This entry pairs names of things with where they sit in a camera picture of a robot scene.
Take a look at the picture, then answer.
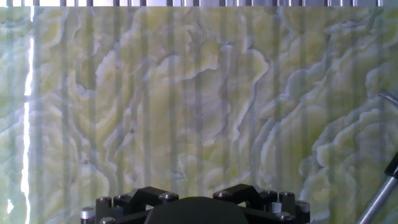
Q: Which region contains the green marble pattern mat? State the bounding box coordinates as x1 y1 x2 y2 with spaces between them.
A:
0 6 398 224

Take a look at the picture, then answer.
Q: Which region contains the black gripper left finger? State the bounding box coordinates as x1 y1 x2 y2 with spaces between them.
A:
80 185 180 224

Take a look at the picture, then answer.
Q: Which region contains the black C-clamp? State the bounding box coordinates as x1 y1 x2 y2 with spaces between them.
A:
357 89 398 224

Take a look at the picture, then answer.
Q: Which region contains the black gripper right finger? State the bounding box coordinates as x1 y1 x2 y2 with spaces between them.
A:
213 183 312 224

